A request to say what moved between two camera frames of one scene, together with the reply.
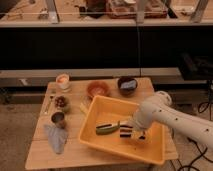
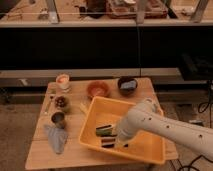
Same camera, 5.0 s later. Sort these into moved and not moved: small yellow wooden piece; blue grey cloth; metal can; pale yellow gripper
Moved: pale yellow gripper
Not moved: small yellow wooden piece; metal can; blue grey cloth
